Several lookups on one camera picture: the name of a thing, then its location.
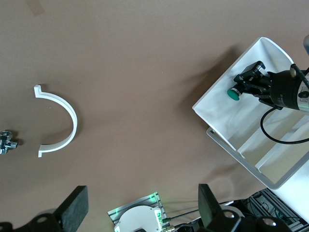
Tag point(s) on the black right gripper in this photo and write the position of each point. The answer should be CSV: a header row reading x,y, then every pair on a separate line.
x,y
282,90

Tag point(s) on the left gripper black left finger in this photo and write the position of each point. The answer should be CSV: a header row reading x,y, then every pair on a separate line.
x,y
72,207

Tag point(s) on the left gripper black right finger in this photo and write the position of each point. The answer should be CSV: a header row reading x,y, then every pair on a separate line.
x,y
208,207

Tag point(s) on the green push button switch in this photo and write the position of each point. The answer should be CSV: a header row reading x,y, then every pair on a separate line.
x,y
233,94

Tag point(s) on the white plastic tray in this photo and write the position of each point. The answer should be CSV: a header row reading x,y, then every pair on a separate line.
x,y
222,113

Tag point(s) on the white drawer cabinet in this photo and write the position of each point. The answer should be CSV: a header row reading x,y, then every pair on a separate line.
x,y
297,183

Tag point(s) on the small silver metal fitting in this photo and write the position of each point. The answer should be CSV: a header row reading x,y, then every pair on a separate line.
x,y
7,142

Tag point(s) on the translucent tape strip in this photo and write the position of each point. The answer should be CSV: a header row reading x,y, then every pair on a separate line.
x,y
36,6

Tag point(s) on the aluminium frame rack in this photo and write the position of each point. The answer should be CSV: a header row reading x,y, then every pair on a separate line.
x,y
272,203

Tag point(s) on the aluminium left arm base plate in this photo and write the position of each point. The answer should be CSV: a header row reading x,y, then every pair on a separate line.
x,y
144,199

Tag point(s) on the white semicircular plastic bracket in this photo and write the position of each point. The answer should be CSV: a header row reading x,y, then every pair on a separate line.
x,y
72,113

